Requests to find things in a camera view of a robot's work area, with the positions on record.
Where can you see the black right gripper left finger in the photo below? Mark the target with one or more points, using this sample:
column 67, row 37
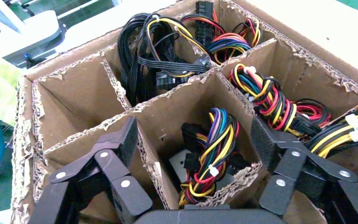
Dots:
column 98, row 185

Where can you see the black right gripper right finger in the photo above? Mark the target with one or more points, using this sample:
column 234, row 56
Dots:
column 305, row 179

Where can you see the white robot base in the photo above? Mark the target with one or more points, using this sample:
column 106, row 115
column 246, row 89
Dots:
column 34, row 34

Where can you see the cardboard box with dividers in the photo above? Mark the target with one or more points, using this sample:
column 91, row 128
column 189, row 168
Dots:
column 83, row 92

